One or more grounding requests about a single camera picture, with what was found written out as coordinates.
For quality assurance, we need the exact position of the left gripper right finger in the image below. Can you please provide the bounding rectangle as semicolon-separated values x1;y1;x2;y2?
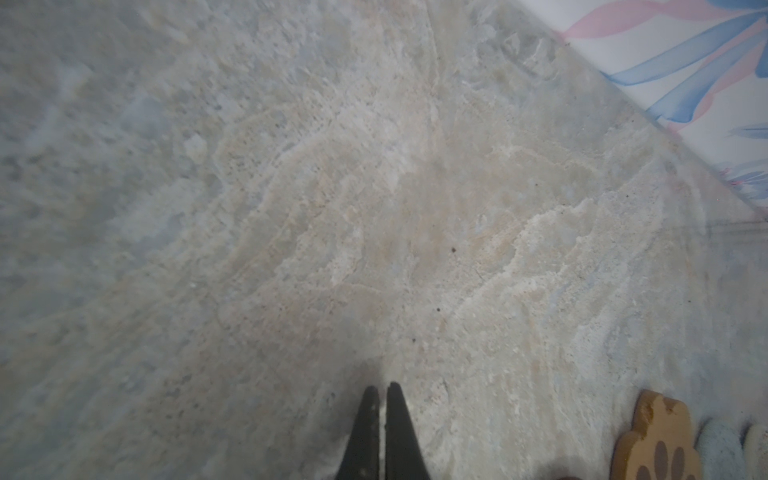
385;382;430;480

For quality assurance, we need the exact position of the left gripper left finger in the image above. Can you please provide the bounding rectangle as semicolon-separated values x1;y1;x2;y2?
335;386;380;480

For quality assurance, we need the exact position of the paw shaped wooden coaster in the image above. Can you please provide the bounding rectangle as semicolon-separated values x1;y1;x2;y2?
610;390;702;480

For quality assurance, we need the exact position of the grey blue woven coaster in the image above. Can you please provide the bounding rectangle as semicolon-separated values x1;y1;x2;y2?
696;419;747;480

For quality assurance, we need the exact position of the beige woven round coaster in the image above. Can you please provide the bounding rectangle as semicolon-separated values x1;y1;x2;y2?
743;424;768;480

